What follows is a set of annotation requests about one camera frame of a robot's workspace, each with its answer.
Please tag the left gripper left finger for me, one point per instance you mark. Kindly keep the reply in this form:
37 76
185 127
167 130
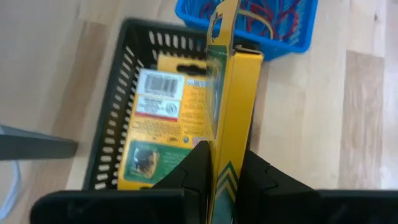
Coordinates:
124 208

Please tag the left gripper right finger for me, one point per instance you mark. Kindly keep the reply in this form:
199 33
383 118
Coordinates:
311 208

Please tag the yellow Crayola crayon box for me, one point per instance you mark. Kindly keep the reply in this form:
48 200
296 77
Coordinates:
236 109
161 124

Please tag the blue plastic basket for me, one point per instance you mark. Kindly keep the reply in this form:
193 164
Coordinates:
280 46

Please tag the black plastic basket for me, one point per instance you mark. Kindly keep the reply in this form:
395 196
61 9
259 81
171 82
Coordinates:
124 40

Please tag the yellow rubber band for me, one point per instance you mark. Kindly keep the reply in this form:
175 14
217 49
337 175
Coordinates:
264 23

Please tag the red rubber band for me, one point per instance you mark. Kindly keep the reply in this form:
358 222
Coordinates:
289 18

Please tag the grey perforated metal riser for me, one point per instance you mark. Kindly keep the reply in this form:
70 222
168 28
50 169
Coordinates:
34 144

